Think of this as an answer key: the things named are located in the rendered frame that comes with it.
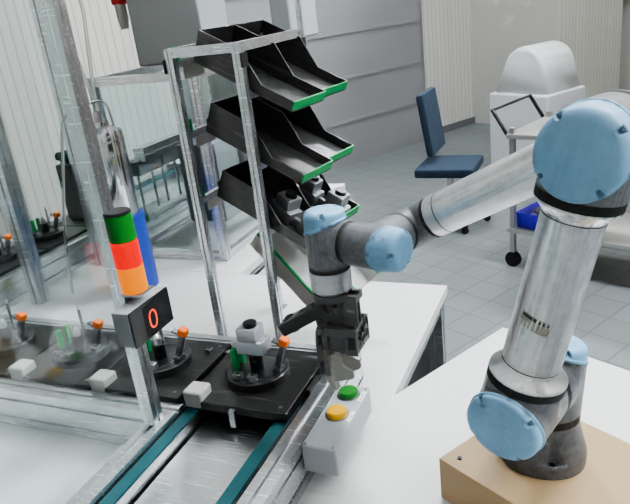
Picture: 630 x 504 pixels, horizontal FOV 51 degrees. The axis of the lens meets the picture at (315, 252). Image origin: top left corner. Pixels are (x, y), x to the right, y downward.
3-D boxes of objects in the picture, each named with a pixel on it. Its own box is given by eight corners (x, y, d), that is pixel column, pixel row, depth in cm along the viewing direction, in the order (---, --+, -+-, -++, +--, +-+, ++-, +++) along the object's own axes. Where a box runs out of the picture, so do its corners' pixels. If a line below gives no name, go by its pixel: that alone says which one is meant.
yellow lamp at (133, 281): (153, 284, 124) (148, 260, 123) (137, 296, 120) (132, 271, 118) (132, 283, 126) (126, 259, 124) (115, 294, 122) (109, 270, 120)
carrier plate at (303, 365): (329, 360, 151) (328, 352, 151) (287, 422, 131) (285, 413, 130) (238, 351, 161) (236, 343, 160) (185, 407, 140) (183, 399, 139)
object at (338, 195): (348, 215, 171) (356, 193, 167) (340, 221, 168) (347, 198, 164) (322, 201, 174) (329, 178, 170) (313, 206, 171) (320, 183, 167)
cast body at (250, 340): (272, 346, 143) (267, 317, 141) (263, 356, 140) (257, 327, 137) (238, 343, 147) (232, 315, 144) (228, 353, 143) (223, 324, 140)
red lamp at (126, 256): (148, 260, 122) (142, 235, 121) (132, 271, 118) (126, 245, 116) (126, 259, 124) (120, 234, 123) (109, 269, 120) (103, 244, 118)
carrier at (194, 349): (232, 350, 161) (224, 304, 157) (179, 406, 141) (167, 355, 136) (151, 341, 171) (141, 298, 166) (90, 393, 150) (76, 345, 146)
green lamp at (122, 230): (142, 235, 121) (137, 209, 119) (125, 245, 116) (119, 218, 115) (120, 234, 123) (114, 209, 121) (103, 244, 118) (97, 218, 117)
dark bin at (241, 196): (338, 232, 162) (346, 207, 158) (309, 251, 152) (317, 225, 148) (249, 181, 171) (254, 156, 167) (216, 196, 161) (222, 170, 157)
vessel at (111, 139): (149, 207, 225) (125, 95, 211) (123, 221, 213) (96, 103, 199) (116, 206, 230) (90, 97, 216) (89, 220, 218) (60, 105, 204)
